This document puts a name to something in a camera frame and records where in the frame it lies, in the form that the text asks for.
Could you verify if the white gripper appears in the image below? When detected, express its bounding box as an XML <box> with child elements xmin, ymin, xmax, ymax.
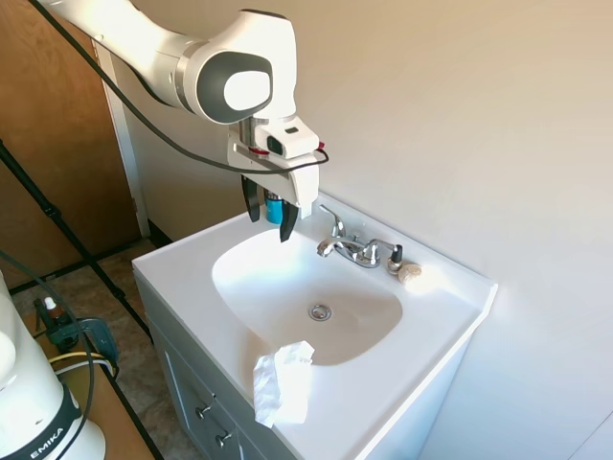
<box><xmin>227</xmin><ymin>135</ymin><xmax>321</xmax><ymax>244</ymax></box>

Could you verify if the white tissue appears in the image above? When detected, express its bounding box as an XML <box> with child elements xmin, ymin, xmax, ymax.
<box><xmin>252</xmin><ymin>339</ymin><xmax>316</xmax><ymax>429</ymax></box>

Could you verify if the blue bottle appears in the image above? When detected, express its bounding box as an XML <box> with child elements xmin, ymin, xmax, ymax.
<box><xmin>264</xmin><ymin>190</ymin><xmax>286</xmax><ymax>225</ymax></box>

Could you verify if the chrome sink faucet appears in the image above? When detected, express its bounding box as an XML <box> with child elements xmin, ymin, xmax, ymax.
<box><xmin>315</xmin><ymin>234</ymin><xmax>384</xmax><ymax>269</ymax></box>

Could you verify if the small black-topped bottle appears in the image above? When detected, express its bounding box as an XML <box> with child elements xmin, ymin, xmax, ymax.
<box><xmin>386</xmin><ymin>243</ymin><xmax>405</xmax><ymax>278</ymax></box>

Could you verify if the grey vanity cabinet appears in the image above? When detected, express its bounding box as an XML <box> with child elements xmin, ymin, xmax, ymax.
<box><xmin>133</xmin><ymin>270</ymin><xmax>475</xmax><ymax>460</ymax></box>

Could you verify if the white bathroom sink vanity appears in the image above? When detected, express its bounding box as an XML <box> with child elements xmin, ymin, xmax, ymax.
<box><xmin>131</xmin><ymin>190</ymin><xmax>499</xmax><ymax>460</ymax></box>

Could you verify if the black tripod leg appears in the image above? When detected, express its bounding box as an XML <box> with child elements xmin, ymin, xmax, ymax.
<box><xmin>0</xmin><ymin>140</ymin><xmax>155</xmax><ymax>342</ymax></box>

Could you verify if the dark teal clamp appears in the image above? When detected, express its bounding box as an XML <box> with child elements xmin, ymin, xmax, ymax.
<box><xmin>32</xmin><ymin>298</ymin><xmax>121</xmax><ymax>364</ymax></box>

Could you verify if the brown wooden door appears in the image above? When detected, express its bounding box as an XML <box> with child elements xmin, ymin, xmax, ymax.
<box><xmin>0</xmin><ymin>0</ymin><xmax>144</xmax><ymax>289</ymax></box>

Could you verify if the amber dropper bottle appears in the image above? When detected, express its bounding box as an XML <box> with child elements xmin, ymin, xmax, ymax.
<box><xmin>43</xmin><ymin>296</ymin><xmax>66</xmax><ymax>321</ymax></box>

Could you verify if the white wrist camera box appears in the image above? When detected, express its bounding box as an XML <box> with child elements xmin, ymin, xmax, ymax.
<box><xmin>253</xmin><ymin>116</ymin><xmax>321</xmax><ymax>160</ymax></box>

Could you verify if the white door frame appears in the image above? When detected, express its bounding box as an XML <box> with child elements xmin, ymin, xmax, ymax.
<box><xmin>89</xmin><ymin>38</ymin><xmax>152</xmax><ymax>240</ymax></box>

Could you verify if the yellow cable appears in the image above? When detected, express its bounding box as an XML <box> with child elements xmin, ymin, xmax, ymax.
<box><xmin>49</xmin><ymin>351</ymin><xmax>120</xmax><ymax>380</ymax></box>

